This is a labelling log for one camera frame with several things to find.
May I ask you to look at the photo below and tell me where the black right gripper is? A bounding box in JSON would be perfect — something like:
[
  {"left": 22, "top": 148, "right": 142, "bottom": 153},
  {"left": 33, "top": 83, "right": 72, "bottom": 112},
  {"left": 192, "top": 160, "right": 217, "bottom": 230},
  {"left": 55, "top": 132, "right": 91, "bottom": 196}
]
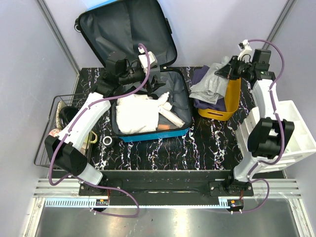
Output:
[{"left": 215, "top": 56, "right": 253, "bottom": 81}]

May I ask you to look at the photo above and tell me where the grey garment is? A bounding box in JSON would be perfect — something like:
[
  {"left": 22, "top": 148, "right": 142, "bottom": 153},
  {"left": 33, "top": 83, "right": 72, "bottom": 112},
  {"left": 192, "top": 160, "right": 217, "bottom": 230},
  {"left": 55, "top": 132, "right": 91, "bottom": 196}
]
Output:
[{"left": 189, "top": 56, "right": 230, "bottom": 105}]

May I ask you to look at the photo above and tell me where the orange plastic basket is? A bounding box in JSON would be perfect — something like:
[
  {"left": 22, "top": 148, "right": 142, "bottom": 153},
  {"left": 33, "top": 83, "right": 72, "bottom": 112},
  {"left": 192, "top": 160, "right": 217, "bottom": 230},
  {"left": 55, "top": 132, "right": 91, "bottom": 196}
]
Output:
[{"left": 198, "top": 78, "right": 241, "bottom": 121}]

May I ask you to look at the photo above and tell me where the purple garment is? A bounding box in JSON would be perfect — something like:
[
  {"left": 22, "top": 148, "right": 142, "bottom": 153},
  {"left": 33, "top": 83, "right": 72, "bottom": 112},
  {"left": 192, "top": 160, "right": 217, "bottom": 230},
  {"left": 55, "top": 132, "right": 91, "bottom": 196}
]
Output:
[{"left": 190, "top": 64, "right": 228, "bottom": 112}]

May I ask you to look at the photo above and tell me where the white towel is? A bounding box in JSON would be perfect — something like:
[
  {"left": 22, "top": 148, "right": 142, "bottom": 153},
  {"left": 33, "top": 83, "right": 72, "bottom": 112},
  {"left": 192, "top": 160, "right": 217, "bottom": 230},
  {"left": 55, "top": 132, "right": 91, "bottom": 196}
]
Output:
[{"left": 116, "top": 94, "right": 158, "bottom": 134}]

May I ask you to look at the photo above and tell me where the blue fish-print suitcase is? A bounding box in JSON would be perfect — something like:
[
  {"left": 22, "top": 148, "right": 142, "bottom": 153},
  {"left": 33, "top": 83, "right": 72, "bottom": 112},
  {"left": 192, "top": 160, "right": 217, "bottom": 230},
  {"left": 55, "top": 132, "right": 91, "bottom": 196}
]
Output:
[{"left": 61, "top": 0, "right": 192, "bottom": 145}]

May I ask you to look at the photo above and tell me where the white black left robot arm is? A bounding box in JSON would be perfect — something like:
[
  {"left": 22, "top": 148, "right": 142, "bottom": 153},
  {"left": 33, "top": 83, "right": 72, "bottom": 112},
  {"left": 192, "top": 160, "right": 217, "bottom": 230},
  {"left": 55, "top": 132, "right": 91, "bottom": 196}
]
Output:
[{"left": 44, "top": 51, "right": 158, "bottom": 196}]

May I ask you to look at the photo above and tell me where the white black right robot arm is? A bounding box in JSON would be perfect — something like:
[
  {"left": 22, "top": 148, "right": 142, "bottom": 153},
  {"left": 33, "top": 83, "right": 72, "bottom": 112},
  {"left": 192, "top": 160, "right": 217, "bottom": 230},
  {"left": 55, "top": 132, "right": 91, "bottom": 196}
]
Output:
[{"left": 215, "top": 48, "right": 295, "bottom": 196}]

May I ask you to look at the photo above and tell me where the white pink-tipped bottle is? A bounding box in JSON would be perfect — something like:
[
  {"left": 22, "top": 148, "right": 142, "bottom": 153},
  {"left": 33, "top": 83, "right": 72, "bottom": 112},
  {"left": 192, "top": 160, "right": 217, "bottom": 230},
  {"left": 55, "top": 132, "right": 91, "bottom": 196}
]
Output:
[{"left": 158, "top": 92, "right": 169, "bottom": 106}]

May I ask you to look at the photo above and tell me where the white cosmetic tube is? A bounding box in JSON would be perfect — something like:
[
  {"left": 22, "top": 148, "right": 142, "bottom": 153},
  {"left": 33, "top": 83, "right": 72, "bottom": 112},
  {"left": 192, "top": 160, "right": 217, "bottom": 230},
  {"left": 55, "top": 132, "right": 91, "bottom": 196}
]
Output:
[{"left": 158, "top": 107, "right": 185, "bottom": 127}]

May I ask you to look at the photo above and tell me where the brown small tube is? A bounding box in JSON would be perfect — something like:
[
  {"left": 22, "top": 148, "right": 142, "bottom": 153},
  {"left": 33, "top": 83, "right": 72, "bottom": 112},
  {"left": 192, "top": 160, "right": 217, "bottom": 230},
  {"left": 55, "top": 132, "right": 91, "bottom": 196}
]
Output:
[{"left": 157, "top": 124, "right": 170, "bottom": 130}]

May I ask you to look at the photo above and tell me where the pale yellow mug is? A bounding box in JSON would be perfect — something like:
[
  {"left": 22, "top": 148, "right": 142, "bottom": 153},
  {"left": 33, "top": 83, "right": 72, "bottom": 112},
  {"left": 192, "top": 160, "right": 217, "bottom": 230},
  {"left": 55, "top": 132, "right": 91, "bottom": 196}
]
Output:
[{"left": 81, "top": 131, "right": 98, "bottom": 150}]

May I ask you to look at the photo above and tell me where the black bowl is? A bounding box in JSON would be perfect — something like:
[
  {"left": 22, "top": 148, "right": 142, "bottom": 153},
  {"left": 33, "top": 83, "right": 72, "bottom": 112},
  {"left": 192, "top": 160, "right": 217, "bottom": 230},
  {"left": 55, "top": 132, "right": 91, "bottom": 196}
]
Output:
[{"left": 59, "top": 106, "right": 79, "bottom": 128}]

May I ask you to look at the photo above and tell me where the white divided organizer tray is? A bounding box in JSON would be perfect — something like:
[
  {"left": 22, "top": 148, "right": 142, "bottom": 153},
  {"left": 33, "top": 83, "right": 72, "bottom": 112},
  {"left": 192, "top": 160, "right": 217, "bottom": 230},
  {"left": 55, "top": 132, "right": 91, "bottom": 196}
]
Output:
[{"left": 234, "top": 100, "right": 316, "bottom": 173}]

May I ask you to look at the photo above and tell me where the pink patterned cup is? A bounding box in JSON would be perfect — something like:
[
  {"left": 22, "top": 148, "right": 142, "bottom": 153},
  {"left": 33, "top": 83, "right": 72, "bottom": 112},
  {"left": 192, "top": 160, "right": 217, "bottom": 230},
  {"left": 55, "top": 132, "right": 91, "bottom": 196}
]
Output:
[{"left": 49, "top": 128, "right": 62, "bottom": 137}]

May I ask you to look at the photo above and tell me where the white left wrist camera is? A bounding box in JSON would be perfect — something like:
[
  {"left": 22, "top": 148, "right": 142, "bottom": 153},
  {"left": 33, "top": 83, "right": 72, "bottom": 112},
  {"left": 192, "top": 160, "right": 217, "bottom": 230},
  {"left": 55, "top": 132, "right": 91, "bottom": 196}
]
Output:
[{"left": 138, "top": 47, "right": 158, "bottom": 73}]

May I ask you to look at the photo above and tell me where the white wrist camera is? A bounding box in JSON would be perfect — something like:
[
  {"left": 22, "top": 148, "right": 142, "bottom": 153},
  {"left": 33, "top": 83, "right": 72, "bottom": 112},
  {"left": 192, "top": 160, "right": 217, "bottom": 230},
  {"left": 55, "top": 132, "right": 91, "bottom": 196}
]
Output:
[
  {"left": 238, "top": 39, "right": 252, "bottom": 61},
  {"left": 138, "top": 47, "right": 158, "bottom": 73}
]

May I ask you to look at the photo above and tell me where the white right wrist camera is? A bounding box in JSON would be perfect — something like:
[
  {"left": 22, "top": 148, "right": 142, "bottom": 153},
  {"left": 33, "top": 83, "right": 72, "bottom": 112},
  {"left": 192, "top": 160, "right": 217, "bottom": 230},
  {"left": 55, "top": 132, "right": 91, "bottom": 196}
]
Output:
[{"left": 238, "top": 39, "right": 252, "bottom": 61}]

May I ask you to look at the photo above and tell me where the black wire dish rack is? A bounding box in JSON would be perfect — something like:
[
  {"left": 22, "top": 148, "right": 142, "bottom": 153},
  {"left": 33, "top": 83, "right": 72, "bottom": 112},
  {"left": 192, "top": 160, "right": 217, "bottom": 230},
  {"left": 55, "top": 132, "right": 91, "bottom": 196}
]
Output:
[{"left": 34, "top": 93, "right": 100, "bottom": 168}]

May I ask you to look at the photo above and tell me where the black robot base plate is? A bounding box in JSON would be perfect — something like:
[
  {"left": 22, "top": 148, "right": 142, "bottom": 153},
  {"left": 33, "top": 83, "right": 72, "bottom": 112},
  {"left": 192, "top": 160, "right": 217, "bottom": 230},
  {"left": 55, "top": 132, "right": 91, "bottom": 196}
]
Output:
[{"left": 79, "top": 170, "right": 254, "bottom": 197}]

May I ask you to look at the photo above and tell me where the aluminium frame rail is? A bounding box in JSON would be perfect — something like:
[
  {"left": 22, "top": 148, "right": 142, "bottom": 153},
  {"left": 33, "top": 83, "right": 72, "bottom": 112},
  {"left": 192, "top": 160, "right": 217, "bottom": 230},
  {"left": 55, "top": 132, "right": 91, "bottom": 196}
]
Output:
[{"left": 23, "top": 179, "right": 316, "bottom": 237}]

